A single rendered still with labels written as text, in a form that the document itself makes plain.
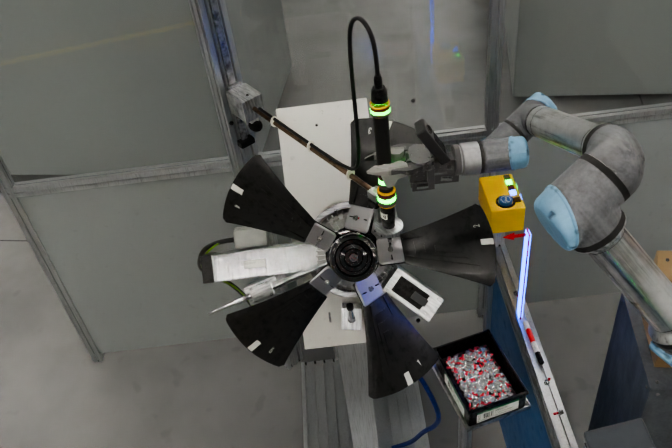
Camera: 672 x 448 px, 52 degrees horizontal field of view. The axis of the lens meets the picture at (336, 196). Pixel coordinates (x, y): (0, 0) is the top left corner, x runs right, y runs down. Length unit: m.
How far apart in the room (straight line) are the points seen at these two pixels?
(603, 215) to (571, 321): 1.86
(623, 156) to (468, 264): 0.54
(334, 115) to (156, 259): 1.11
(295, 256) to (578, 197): 0.83
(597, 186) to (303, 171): 0.92
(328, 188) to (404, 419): 1.11
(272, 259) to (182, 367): 1.37
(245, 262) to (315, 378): 1.12
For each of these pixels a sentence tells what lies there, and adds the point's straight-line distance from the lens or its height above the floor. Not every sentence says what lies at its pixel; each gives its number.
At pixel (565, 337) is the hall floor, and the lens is 3.13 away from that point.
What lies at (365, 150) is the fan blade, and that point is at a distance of 1.79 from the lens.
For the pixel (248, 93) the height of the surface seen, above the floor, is 1.38.
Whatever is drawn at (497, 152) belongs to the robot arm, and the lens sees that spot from 1.59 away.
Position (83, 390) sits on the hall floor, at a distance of 3.27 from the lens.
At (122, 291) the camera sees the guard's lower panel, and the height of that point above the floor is 0.42.
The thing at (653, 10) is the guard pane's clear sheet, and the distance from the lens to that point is 2.45.
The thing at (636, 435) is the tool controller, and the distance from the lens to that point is 1.42.
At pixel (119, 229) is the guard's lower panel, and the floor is 0.75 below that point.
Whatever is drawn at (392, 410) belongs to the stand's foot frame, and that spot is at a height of 0.08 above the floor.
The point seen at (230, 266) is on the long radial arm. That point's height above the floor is 1.12.
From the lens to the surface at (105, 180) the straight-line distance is 2.56.
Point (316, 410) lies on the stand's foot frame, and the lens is 2.82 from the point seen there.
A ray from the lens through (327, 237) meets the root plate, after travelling 1.75.
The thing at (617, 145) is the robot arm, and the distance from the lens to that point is 1.38.
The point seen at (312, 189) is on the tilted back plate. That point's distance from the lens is 1.98.
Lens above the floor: 2.44
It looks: 40 degrees down
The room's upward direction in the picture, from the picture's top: 8 degrees counter-clockwise
